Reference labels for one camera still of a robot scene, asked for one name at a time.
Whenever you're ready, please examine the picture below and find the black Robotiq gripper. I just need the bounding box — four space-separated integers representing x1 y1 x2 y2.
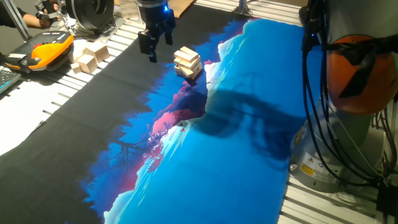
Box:
137 2 177 63

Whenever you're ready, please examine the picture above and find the person's forearm black sleeve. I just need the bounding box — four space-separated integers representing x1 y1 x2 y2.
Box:
0 2 43 29

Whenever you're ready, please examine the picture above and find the wooden Jenga block tower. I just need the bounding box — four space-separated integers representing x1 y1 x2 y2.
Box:
173 45 203 81

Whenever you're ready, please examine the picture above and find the person's hand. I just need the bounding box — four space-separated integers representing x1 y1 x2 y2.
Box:
39 2 62 30

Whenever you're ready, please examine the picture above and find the flat cardboard sheet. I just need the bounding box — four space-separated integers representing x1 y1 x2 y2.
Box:
168 0 197 18

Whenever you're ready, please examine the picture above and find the translucent beige container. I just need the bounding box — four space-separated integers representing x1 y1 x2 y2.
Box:
119 0 140 20

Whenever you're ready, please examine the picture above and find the large wooden cube block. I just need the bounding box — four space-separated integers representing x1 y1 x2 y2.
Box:
83 41 111 64

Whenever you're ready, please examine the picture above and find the black round spool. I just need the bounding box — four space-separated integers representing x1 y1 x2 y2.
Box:
64 0 116 32

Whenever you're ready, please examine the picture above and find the medium wooden cube block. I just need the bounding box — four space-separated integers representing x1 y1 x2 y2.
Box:
76 54 98 75

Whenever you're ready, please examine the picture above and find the pale wooden block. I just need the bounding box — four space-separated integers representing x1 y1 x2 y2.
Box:
72 39 88 63

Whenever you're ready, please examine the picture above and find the orange black teach pendant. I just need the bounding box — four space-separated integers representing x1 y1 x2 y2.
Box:
4 30 75 74

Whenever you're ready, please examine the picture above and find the blue landscape print cloth mat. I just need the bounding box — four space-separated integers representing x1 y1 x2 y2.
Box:
0 6 323 224

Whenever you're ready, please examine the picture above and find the black computer keyboard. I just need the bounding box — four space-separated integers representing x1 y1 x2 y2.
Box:
0 68 22 94

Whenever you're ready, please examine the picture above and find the aluminium post with foot bracket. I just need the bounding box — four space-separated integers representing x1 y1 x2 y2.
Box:
232 0 253 16

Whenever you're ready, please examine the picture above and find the slanted aluminium frame post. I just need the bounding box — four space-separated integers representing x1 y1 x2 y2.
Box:
1 0 32 41

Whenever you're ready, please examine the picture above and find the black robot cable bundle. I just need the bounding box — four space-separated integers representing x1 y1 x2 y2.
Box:
300 0 398 188

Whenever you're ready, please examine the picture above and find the black strap on orange joint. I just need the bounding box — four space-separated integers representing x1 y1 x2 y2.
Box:
323 33 398 100

